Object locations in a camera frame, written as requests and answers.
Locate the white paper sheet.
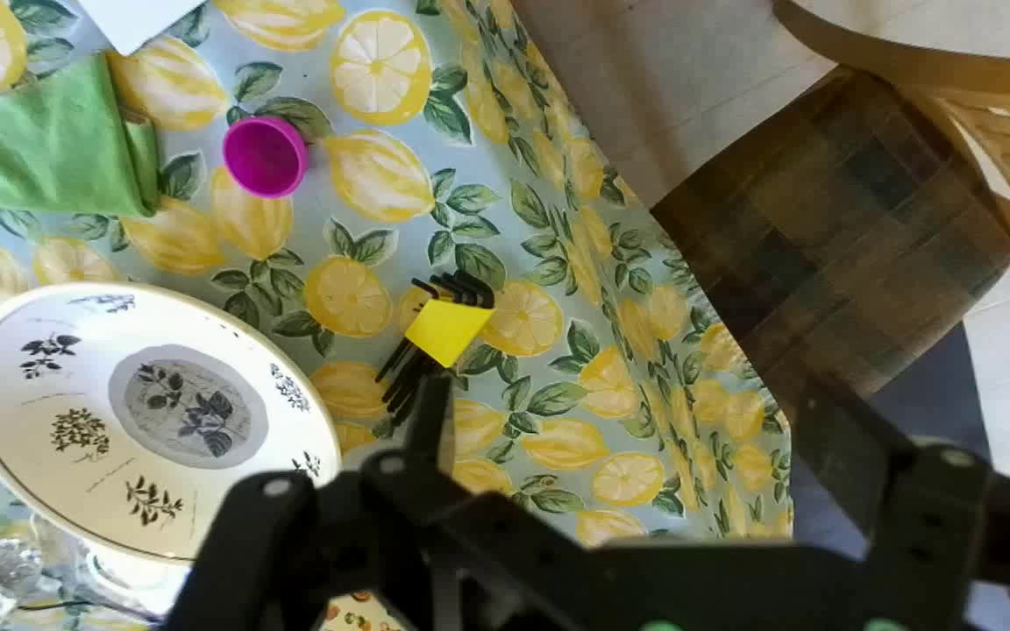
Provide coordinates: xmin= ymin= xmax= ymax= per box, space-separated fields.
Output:
xmin=73 ymin=0 xmax=212 ymax=61

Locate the white botanical print bowl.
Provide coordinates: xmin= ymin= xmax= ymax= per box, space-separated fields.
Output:
xmin=0 ymin=281 xmax=343 ymax=617

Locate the magenta plastic cup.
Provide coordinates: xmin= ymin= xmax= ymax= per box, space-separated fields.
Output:
xmin=222 ymin=113 xmax=316 ymax=203

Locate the plaid seat cushion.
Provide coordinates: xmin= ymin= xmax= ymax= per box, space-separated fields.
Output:
xmin=649 ymin=67 xmax=1010 ymax=401

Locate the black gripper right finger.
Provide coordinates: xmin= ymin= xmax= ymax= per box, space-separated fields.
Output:
xmin=799 ymin=388 xmax=1010 ymax=631

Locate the green cloth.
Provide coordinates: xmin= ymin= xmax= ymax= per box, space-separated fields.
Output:
xmin=0 ymin=48 xmax=169 ymax=220

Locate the dark blue floor mat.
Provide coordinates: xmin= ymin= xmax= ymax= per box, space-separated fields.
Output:
xmin=782 ymin=326 xmax=1010 ymax=631

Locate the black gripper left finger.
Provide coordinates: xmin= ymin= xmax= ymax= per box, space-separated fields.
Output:
xmin=158 ymin=371 xmax=498 ymax=631

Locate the lemon print tablecloth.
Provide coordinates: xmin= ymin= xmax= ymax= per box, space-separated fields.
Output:
xmin=0 ymin=0 xmax=799 ymax=631

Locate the black tool with yellow tag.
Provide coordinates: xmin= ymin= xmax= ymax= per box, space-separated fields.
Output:
xmin=373 ymin=270 xmax=498 ymax=430

